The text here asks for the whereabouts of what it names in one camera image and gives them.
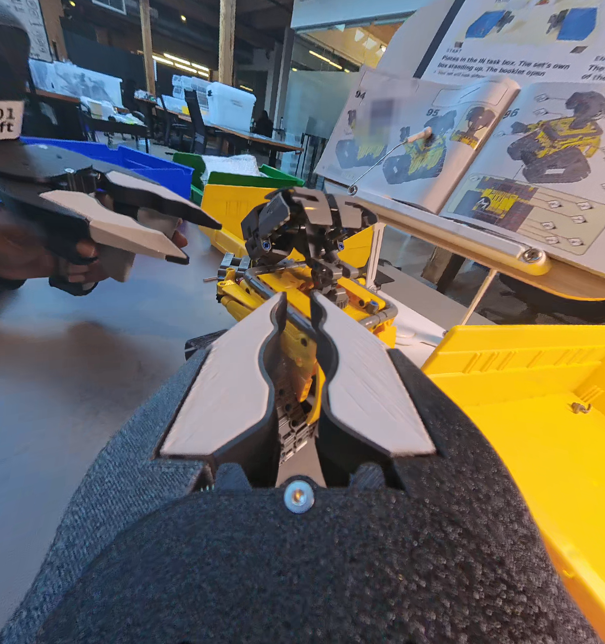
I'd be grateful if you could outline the instruction booklet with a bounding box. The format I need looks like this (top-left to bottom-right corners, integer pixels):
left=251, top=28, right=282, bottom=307
left=315, top=66, right=605, bottom=284

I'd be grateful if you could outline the yellow grey brick robot model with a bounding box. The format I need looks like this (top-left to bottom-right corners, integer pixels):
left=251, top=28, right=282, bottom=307
left=187, top=186, right=399, bottom=459

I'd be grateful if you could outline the cluttered background table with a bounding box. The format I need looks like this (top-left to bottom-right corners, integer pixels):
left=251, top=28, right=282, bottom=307
left=29, top=59, right=152, bottom=152

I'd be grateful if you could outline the white book stand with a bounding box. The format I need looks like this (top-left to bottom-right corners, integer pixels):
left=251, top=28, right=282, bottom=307
left=323, top=192, right=605, bottom=348

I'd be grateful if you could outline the person's left hand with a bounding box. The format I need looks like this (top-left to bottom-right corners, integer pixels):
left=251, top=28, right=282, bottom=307
left=0, top=207, right=112, bottom=294

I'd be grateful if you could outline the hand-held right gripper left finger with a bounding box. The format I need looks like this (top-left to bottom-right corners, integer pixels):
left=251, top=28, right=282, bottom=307
left=160, top=292, right=288, bottom=466

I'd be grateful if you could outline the clear plastic bag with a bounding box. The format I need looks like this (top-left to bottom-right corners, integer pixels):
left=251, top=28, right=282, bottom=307
left=200, top=153, right=265, bottom=184

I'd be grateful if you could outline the pale curved board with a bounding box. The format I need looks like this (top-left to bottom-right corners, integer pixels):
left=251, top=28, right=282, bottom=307
left=376, top=0, right=466, bottom=83

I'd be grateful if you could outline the metal wire page holder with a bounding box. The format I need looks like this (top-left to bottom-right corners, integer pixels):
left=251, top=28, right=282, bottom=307
left=348, top=126, right=436, bottom=194

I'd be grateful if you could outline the yellow plastic bin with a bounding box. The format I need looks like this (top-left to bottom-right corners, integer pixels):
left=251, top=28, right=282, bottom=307
left=421, top=322, right=605, bottom=644
left=200, top=181, right=375, bottom=270

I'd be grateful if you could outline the green plastic bin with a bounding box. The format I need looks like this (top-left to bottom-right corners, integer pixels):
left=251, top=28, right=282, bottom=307
left=172, top=151, right=305, bottom=207

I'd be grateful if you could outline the blue plastic bin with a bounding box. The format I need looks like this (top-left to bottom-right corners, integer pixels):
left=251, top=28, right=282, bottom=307
left=0, top=136, right=194, bottom=207

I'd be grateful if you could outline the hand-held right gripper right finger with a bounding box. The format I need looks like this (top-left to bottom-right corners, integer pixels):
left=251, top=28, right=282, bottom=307
left=311, top=292, right=436, bottom=464

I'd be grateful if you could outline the black office chair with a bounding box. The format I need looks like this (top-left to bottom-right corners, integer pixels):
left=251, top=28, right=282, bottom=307
left=185, top=89, right=215, bottom=154

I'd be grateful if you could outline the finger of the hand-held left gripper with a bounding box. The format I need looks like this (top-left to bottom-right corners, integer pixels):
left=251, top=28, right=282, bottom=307
left=39, top=192, right=190, bottom=266
left=100, top=169, right=223, bottom=230

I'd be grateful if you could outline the white task instruction sheet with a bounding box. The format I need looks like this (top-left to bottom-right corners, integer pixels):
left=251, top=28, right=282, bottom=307
left=418, top=0, right=605, bottom=96

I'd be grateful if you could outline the white storage box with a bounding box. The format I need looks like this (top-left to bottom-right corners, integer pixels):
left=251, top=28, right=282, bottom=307
left=204, top=83, right=258, bottom=133

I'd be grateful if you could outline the dark background table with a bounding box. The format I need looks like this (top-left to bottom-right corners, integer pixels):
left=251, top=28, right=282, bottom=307
left=152, top=96, right=305, bottom=182

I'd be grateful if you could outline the grey desk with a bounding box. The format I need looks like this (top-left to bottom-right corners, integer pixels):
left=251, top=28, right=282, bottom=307
left=0, top=227, right=464, bottom=644

